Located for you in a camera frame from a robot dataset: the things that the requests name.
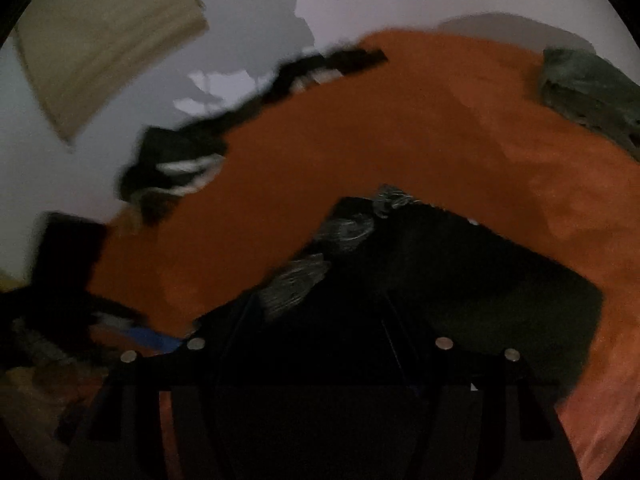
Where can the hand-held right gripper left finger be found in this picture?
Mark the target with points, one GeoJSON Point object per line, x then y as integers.
{"type": "Point", "coordinates": [165, 370]}

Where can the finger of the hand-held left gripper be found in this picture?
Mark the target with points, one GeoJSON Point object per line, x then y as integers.
{"type": "Point", "coordinates": [150, 339]}

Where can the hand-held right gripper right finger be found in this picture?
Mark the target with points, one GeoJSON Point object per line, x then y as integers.
{"type": "Point", "coordinates": [475, 370]}

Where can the black paisley print garment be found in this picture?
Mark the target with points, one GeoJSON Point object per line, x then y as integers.
{"type": "Point", "coordinates": [450, 270]}

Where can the black garment with white trim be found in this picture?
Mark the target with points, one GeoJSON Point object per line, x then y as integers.
{"type": "Point", "coordinates": [170, 155]}

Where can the beige curtain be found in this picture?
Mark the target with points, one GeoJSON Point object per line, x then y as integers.
{"type": "Point", "coordinates": [105, 40]}

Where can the orange fleece blanket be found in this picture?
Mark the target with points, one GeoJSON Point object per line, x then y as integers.
{"type": "Point", "coordinates": [375, 130]}

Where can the grey-green folded garment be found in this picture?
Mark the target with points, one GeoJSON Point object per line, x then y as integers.
{"type": "Point", "coordinates": [590, 90]}

